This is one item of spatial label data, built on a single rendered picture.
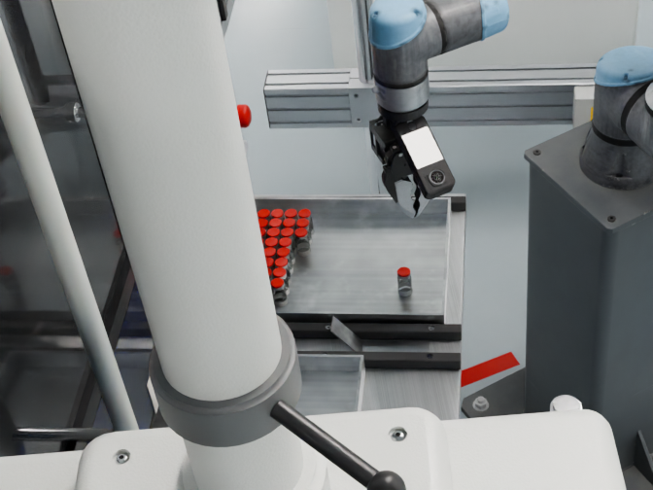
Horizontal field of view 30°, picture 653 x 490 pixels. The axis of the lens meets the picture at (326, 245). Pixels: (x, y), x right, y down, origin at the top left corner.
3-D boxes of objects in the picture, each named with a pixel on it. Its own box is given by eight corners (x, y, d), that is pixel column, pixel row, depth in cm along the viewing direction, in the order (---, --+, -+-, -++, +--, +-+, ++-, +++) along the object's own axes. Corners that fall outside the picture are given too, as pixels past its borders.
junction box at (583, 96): (572, 130, 280) (574, 99, 274) (571, 117, 283) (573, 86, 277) (626, 129, 278) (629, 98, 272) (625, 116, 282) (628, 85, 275)
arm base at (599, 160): (629, 124, 227) (633, 82, 220) (683, 168, 217) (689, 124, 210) (563, 156, 223) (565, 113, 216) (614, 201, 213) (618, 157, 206)
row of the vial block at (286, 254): (273, 307, 190) (269, 287, 187) (288, 227, 203) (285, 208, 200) (287, 307, 190) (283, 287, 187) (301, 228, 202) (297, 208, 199)
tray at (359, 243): (223, 327, 188) (221, 311, 186) (250, 212, 207) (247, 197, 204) (444, 331, 183) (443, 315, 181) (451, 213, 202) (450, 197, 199)
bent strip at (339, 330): (333, 357, 182) (329, 331, 178) (335, 341, 184) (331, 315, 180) (429, 358, 180) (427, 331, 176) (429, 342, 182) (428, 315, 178)
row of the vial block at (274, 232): (258, 307, 190) (255, 287, 187) (275, 227, 203) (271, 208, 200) (272, 307, 190) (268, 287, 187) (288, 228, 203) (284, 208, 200)
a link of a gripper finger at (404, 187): (401, 197, 186) (397, 151, 180) (417, 221, 182) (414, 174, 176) (383, 203, 186) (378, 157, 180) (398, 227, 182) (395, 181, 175)
